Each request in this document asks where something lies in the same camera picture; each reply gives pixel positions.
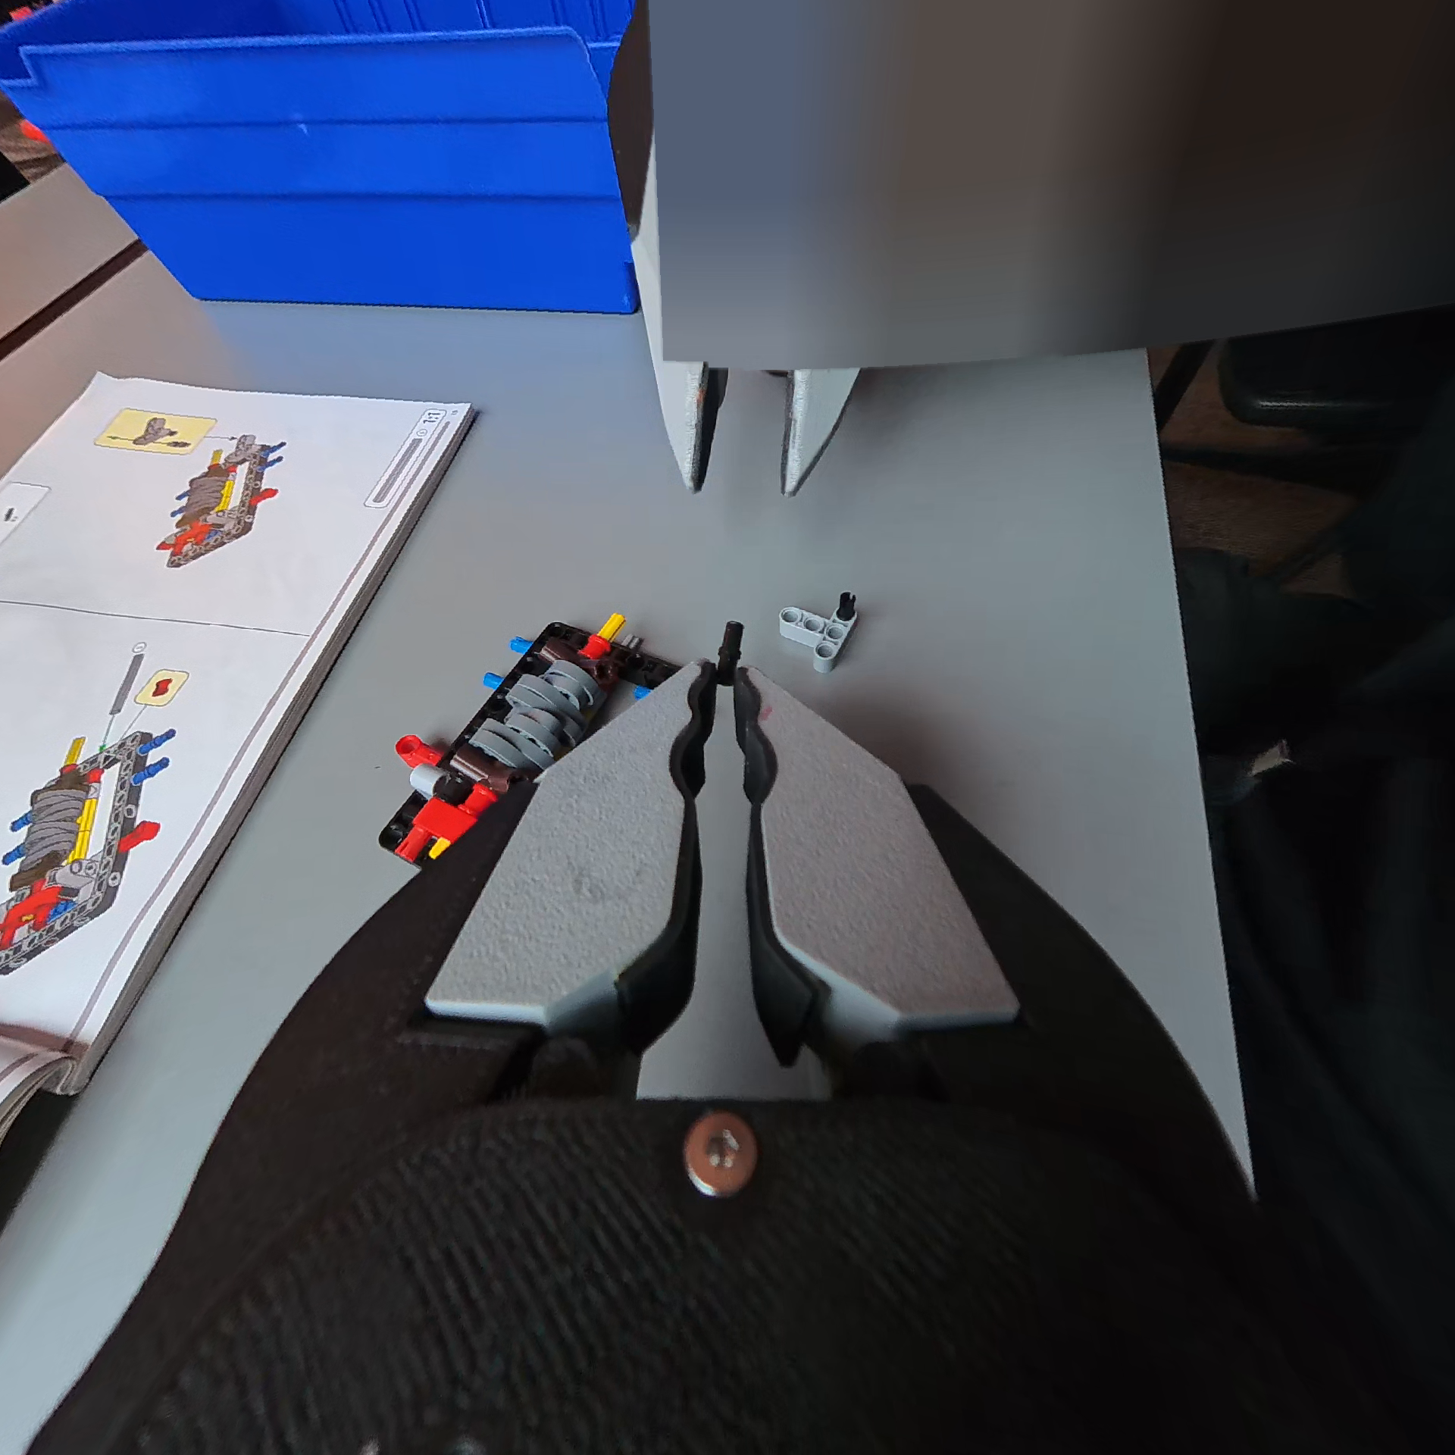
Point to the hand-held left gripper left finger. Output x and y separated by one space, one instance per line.
569 887

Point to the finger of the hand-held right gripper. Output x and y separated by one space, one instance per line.
812 420
687 420

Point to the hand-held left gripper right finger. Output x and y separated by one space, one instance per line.
876 887

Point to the grey lego t-beam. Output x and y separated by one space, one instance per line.
815 629

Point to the lego instruction booklet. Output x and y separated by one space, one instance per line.
229 546

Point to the blue plastic bin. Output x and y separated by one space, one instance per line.
341 170

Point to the black office chair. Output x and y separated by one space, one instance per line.
1284 392

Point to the lego engine frame assembly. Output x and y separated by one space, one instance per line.
532 726

